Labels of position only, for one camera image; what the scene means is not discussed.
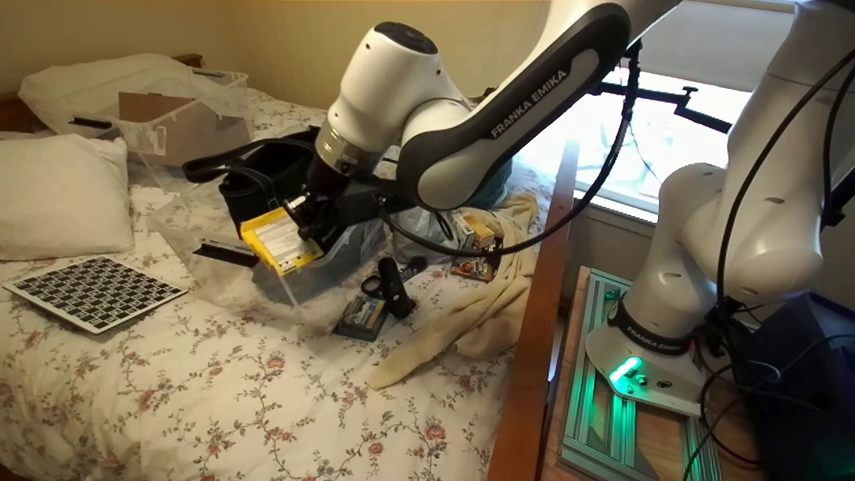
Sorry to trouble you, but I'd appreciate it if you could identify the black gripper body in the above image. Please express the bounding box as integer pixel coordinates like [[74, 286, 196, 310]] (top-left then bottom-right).
[[301, 168, 395, 246]]

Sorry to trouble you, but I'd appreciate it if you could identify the yellow plastic package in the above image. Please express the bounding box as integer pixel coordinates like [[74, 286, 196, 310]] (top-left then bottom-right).
[[238, 206, 327, 278]]

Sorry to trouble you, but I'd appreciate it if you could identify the grey plastic shopping bag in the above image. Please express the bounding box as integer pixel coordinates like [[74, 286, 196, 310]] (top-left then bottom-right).
[[336, 208, 463, 271]]

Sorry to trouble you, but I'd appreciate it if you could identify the teal fabric bag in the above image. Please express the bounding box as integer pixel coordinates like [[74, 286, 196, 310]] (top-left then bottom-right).
[[463, 156, 518, 211]]

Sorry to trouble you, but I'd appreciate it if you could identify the wooden bed footboard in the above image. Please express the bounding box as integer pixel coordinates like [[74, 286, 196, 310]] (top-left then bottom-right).
[[486, 143, 582, 481]]

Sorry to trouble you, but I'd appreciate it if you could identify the small dark card pack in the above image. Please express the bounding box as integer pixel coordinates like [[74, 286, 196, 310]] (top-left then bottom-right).
[[332, 291, 393, 346]]

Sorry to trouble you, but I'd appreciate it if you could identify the brown cardboard box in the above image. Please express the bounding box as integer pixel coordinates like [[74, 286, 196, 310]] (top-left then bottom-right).
[[117, 88, 252, 172]]

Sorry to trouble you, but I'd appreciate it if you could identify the colourful snack packet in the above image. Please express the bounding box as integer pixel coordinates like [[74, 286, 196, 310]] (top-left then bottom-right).
[[450, 234, 503, 283]]

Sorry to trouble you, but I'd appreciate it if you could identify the clear bin holding cardboard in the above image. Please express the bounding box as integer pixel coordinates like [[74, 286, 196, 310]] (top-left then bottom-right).
[[65, 64, 257, 172]]

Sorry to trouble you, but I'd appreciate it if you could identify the checkerboard calibration board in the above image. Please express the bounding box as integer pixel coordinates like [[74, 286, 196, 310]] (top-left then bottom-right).
[[3, 234, 197, 338]]

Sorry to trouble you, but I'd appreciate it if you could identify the floral bedspread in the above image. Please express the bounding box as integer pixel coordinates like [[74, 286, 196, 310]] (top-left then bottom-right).
[[0, 83, 536, 481]]

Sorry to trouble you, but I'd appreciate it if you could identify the white pillow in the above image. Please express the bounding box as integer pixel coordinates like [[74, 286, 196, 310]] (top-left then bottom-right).
[[0, 131, 137, 263]]

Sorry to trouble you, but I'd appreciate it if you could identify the white plastic sheet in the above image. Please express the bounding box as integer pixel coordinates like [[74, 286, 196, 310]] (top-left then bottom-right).
[[17, 52, 216, 137]]

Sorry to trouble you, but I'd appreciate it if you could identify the bright window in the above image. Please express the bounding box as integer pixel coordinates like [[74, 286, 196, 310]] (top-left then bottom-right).
[[515, 64, 758, 216]]

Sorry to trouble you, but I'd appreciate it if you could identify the white window blind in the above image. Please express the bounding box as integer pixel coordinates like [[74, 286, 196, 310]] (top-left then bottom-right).
[[639, 0, 805, 92]]

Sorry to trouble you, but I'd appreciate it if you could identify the dark blue bulky object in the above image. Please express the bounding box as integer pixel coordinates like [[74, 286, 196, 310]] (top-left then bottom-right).
[[737, 288, 855, 481]]

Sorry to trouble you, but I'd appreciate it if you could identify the black handled tool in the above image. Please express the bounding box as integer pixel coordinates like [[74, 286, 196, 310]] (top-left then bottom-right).
[[357, 255, 431, 325]]

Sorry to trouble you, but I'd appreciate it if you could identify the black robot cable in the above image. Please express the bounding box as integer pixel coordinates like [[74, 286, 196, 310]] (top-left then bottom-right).
[[385, 44, 645, 263]]

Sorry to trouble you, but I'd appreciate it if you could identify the aluminium base frame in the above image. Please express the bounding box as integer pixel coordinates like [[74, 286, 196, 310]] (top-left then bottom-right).
[[559, 266, 723, 481]]

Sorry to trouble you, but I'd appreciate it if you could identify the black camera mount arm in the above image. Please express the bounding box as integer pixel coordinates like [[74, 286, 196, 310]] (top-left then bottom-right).
[[595, 79, 855, 230]]

